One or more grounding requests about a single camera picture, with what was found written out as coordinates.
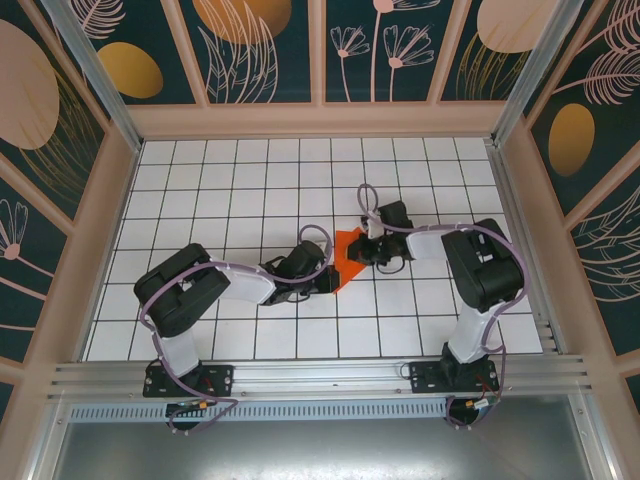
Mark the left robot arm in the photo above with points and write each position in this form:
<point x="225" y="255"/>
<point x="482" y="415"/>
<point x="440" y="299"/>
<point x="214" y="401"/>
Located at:
<point x="247" y="287"/>

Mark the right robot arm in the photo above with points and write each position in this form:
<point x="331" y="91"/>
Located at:
<point x="425" y="247"/>

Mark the grey metal sheet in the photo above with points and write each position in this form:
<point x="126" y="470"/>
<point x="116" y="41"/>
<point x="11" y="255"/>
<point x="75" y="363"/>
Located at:
<point x="320" y="450"/>

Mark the small circuit board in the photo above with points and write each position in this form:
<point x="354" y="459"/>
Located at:
<point x="480" y="404"/>
<point x="192" y="406"/>

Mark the aluminium mounting rail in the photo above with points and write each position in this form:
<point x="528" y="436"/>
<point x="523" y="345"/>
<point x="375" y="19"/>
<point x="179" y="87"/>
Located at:
<point x="320" y="372"/>

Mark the aluminium side rail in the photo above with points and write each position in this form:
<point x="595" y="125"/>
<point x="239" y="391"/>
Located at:
<point x="504" y="175"/>

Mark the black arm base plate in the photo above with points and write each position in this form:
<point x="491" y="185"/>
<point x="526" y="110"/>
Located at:
<point x="425" y="377"/>
<point x="220" y="380"/>

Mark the aluminium frame post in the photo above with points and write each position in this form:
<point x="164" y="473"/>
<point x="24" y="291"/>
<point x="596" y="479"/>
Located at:
<point x="95" y="75"/>
<point x="530" y="75"/>

